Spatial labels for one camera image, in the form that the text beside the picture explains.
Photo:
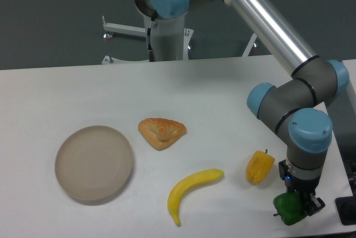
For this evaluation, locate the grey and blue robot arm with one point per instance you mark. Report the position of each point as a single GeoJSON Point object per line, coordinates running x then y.
{"type": "Point", "coordinates": [289, 110]}

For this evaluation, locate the triangular pastry bread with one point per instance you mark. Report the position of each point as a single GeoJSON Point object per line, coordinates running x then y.
{"type": "Point", "coordinates": [161, 133]}

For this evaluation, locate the beige round plate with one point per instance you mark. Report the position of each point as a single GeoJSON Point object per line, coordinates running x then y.
{"type": "Point", "coordinates": [94, 164]}

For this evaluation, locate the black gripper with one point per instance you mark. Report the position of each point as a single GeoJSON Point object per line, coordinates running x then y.
{"type": "Point", "coordinates": [304, 182]}

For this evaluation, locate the yellow banana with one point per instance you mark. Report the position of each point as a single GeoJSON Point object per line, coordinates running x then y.
{"type": "Point", "coordinates": [191, 182]}

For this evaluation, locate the black device at table edge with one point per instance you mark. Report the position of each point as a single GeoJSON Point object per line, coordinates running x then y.
{"type": "Point", "coordinates": [346, 209]}

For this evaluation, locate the yellow bell pepper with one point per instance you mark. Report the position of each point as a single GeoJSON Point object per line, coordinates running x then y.
{"type": "Point", "coordinates": [259, 166]}

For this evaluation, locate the green bell pepper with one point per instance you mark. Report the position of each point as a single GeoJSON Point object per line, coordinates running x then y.
{"type": "Point", "coordinates": [289, 207]}

